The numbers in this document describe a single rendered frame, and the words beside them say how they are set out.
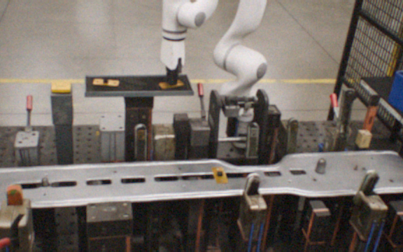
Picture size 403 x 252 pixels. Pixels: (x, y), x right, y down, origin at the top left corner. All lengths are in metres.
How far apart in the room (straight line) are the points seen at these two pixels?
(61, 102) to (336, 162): 0.95
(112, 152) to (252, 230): 0.51
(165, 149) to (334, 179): 0.56
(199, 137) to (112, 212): 0.45
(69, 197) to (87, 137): 0.86
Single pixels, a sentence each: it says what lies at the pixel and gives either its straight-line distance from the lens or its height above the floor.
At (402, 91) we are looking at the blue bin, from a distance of 2.19.
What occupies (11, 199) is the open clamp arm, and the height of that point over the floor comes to 1.07.
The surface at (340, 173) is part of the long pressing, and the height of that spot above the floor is 1.00.
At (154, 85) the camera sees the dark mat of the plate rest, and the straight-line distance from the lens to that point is 1.80.
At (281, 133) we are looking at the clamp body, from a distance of 1.84.
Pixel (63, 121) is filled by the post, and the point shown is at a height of 1.04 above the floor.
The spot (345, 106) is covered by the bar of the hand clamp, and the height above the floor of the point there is 1.16.
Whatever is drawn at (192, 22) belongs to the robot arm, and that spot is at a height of 1.42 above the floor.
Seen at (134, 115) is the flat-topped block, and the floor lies 1.06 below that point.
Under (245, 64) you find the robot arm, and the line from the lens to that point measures 1.98.
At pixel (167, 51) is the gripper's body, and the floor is 1.29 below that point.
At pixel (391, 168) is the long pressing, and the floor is 1.00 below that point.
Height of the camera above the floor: 1.95
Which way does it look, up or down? 30 degrees down
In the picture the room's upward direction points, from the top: 5 degrees clockwise
